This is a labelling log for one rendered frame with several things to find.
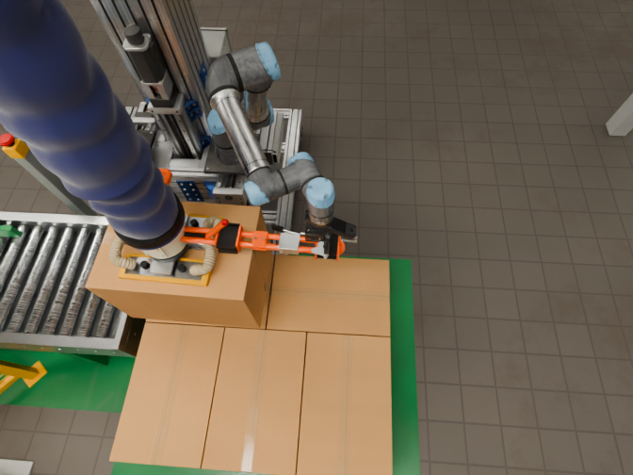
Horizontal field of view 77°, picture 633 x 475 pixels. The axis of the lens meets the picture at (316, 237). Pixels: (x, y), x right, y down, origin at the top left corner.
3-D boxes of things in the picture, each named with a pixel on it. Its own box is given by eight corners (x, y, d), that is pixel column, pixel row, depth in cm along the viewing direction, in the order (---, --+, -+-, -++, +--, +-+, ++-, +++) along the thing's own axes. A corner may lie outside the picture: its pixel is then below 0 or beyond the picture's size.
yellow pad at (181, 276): (119, 278, 149) (112, 273, 144) (127, 254, 153) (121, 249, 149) (207, 286, 146) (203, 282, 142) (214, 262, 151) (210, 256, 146)
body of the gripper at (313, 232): (308, 222, 133) (306, 204, 123) (333, 224, 133) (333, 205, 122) (305, 243, 130) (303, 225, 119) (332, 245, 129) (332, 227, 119)
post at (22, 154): (106, 242, 277) (1, 149, 188) (109, 233, 280) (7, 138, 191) (116, 242, 277) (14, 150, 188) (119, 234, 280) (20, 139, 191)
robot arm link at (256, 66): (232, 113, 171) (223, 45, 117) (265, 102, 173) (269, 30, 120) (243, 139, 171) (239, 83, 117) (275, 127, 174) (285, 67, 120)
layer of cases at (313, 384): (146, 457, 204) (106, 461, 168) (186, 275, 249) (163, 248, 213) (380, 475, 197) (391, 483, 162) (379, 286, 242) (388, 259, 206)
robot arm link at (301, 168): (274, 159, 114) (289, 188, 109) (309, 145, 116) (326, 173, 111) (277, 175, 121) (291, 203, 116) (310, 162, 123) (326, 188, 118)
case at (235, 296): (131, 317, 183) (84, 287, 147) (154, 239, 201) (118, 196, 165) (260, 328, 179) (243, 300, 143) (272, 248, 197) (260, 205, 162)
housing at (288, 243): (279, 254, 141) (277, 249, 137) (282, 237, 144) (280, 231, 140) (299, 255, 140) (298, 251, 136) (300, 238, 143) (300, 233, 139)
